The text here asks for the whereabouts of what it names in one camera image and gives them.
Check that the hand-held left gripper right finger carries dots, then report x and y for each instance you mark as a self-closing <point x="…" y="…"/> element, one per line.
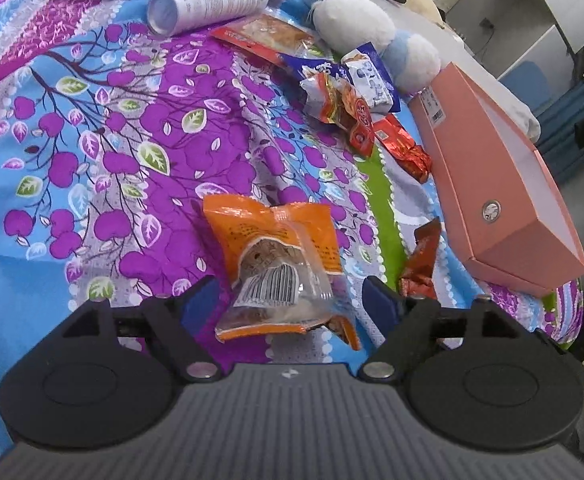
<point x="379" y="302"/>

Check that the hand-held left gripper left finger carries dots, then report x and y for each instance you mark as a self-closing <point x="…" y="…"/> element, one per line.
<point x="199" y="305"/>

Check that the orange clear-window snack packet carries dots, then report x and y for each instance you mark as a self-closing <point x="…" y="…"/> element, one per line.
<point x="267" y="240"/>

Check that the pink cardboard box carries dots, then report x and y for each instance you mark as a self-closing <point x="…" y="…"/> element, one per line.
<point x="471" y="185"/>

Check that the red foil snack packet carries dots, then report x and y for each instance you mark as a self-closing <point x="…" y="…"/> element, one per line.
<point x="401" y="147"/>

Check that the blue and white snack packet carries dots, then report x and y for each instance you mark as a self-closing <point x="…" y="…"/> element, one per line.
<point x="371" y="80"/>

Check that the red orange snack packet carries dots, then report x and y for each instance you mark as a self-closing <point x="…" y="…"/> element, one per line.
<point x="267" y="32"/>

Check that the red brown snack packet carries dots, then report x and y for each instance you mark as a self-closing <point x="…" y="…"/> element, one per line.
<point x="421" y="260"/>

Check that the red and white snack packet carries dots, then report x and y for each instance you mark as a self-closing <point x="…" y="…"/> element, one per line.
<point x="339" y="100"/>

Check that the dark blue snack packet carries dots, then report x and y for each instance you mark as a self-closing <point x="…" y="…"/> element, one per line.
<point x="307" y="66"/>

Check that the blue curtain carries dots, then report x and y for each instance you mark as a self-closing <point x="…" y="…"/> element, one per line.
<point x="564" y="130"/>

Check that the blue foam pad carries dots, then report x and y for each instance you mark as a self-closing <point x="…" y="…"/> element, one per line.
<point x="524" y="85"/>

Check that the white and blue plush toy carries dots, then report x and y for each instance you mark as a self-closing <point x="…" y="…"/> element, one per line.
<point x="356" y="25"/>

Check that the white cylindrical bottle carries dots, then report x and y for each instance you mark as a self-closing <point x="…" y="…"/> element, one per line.
<point x="207" y="5"/>

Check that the white wardrobe cabinet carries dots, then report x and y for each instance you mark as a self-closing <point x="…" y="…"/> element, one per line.
<point x="521" y="15"/>

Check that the wall socket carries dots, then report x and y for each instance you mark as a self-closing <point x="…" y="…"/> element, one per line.
<point x="485" y="24"/>

